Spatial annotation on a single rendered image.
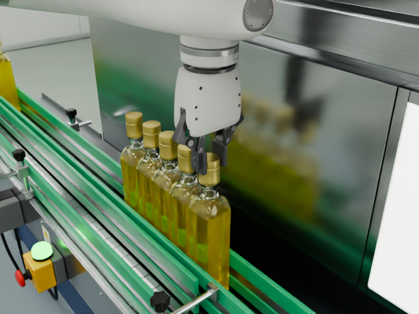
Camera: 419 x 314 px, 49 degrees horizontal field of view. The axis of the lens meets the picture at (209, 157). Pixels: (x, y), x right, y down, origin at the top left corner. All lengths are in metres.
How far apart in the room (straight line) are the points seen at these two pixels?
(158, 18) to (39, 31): 6.42
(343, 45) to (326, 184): 0.22
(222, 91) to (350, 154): 0.21
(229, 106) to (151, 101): 0.48
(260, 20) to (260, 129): 0.29
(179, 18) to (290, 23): 0.25
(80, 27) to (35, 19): 0.65
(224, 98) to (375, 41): 0.22
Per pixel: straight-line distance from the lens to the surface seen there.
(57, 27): 7.02
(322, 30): 0.70
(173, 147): 0.82
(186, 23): 0.54
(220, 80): 0.67
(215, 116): 0.69
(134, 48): 1.17
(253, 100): 0.81
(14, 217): 1.35
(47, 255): 1.11
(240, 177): 0.90
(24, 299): 1.41
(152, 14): 0.54
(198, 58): 0.64
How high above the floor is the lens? 1.69
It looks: 28 degrees down
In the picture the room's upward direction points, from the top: straight up
